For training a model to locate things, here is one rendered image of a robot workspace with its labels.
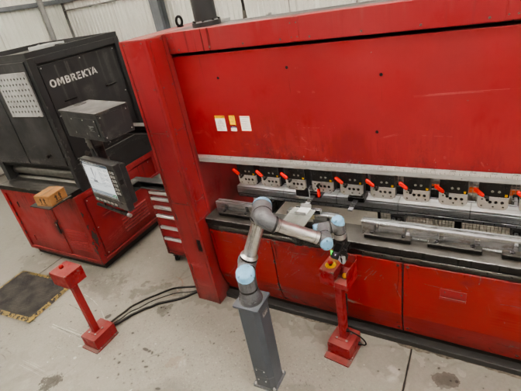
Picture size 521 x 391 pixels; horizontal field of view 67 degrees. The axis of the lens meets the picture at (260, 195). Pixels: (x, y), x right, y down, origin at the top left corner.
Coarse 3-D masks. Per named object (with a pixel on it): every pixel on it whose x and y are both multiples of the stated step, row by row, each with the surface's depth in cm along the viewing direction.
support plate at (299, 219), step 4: (292, 208) 292; (296, 208) 291; (292, 212) 287; (312, 212) 282; (288, 216) 282; (292, 216) 281; (296, 216) 280; (300, 216) 280; (304, 216) 279; (308, 216) 278; (288, 220) 278; (292, 220) 277; (296, 220) 276; (300, 220) 275; (304, 220) 274; (308, 220) 274; (300, 224) 271; (304, 224) 270
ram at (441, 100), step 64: (192, 64) 269; (256, 64) 246; (320, 64) 227; (384, 64) 210; (448, 64) 196; (512, 64) 183; (192, 128) 298; (256, 128) 270; (320, 128) 247; (384, 128) 227; (448, 128) 211; (512, 128) 196
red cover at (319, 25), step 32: (416, 0) 187; (448, 0) 182; (480, 0) 176; (512, 0) 170; (192, 32) 255; (224, 32) 244; (256, 32) 234; (288, 32) 225; (320, 32) 216; (352, 32) 208; (384, 32) 201
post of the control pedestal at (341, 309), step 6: (336, 288) 267; (336, 294) 270; (342, 294) 268; (336, 300) 273; (342, 300) 270; (336, 306) 276; (342, 306) 273; (342, 312) 276; (342, 318) 279; (342, 324) 282; (342, 330) 285; (342, 336) 288
